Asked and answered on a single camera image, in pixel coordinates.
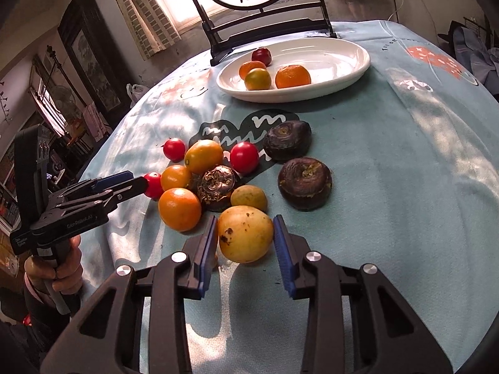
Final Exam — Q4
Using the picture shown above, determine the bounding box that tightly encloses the green-yellow tomato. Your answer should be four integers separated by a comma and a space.
244, 68, 272, 91

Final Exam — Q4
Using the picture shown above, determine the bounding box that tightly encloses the large orange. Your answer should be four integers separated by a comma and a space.
158, 188, 202, 232

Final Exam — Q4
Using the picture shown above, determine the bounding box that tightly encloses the light blue printed tablecloth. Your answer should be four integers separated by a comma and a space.
78, 19, 499, 374

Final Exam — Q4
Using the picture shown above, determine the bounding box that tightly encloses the standing fan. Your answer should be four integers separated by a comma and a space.
52, 85, 76, 114

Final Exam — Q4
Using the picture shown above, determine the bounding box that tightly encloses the white oval plate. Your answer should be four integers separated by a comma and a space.
216, 38, 371, 103

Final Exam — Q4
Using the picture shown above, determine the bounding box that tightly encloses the dark red tomato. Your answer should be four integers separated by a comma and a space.
251, 47, 272, 66

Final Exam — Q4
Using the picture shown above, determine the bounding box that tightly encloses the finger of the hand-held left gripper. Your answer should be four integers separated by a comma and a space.
55, 170, 134, 204
46, 176, 148, 222

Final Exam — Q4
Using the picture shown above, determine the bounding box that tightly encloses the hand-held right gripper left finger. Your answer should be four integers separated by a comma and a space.
41, 215, 219, 374

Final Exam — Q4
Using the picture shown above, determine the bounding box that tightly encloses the white plastic bag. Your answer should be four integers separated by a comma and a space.
126, 83, 150, 107

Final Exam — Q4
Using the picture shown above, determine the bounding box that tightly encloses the large yellow spotted fruit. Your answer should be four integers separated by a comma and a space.
217, 205, 274, 264

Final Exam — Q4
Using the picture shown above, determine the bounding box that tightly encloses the small orange kumquat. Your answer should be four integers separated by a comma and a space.
160, 164, 193, 191

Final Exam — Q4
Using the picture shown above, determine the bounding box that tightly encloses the small orange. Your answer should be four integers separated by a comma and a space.
239, 61, 266, 80

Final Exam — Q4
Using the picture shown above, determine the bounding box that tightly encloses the pile of dark clothes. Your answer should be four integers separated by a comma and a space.
437, 15, 499, 100

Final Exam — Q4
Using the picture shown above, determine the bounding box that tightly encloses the red cherry tomato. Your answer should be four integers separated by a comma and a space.
163, 138, 187, 163
143, 172, 165, 200
230, 142, 260, 174

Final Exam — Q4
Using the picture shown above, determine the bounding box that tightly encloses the yellow-orange oval tomato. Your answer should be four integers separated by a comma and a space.
184, 139, 224, 175

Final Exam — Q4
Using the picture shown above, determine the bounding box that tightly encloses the white cable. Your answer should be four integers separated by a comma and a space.
388, 0, 441, 34

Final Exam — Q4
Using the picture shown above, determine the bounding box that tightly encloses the person's left forearm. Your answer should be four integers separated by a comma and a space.
0, 276, 73, 361

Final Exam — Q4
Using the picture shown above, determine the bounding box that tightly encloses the dark brown water chestnut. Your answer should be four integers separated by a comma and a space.
196, 165, 239, 213
278, 157, 333, 211
263, 121, 312, 161

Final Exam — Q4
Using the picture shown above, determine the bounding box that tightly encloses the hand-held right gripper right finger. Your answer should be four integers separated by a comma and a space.
272, 214, 465, 374

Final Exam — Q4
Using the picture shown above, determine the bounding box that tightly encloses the person's left hand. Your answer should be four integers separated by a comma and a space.
24, 234, 84, 301

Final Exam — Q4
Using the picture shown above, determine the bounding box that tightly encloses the orange tangerine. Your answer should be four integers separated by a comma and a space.
275, 65, 312, 89

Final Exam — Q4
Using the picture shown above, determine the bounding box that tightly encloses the small yellow-green fruit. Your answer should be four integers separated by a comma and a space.
230, 185, 268, 212

